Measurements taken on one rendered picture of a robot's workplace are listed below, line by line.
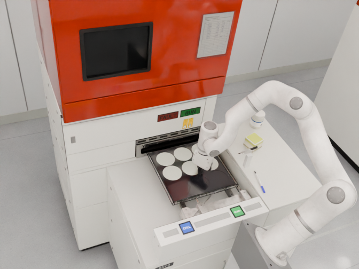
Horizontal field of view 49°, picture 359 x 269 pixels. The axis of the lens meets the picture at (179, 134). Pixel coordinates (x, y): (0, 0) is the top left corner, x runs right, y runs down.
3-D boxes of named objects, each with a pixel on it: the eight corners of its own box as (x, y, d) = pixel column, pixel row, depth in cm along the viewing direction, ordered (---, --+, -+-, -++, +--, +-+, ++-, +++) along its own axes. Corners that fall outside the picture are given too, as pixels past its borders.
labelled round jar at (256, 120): (247, 122, 231) (250, 110, 225) (257, 120, 234) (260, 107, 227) (253, 130, 227) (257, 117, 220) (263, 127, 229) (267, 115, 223)
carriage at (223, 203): (178, 215, 192) (179, 212, 190) (243, 196, 205) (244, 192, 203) (185, 229, 187) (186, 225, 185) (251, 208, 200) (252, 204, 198)
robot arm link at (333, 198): (316, 232, 166) (364, 198, 159) (307, 236, 150) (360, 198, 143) (297, 208, 171) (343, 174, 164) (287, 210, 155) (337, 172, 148)
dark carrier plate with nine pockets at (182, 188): (149, 153, 215) (149, 152, 214) (205, 140, 227) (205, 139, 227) (173, 202, 193) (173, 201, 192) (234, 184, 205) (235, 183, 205)
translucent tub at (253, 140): (242, 145, 217) (244, 136, 212) (251, 140, 220) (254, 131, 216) (252, 153, 213) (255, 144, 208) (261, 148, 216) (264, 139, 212)
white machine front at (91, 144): (68, 172, 209) (60, 115, 182) (205, 140, 238) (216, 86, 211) (69, 176, 207) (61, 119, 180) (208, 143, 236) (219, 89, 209)
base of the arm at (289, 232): (291, 271, 168) (326, 246, 162) (267, 261, 156) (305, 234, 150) (271, 235, 181) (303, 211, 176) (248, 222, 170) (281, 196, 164)
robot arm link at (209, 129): (217, 152, 191) (211, 139, 197) (221, 132, 182) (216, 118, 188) (200, 153, 189) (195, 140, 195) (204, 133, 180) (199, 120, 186)
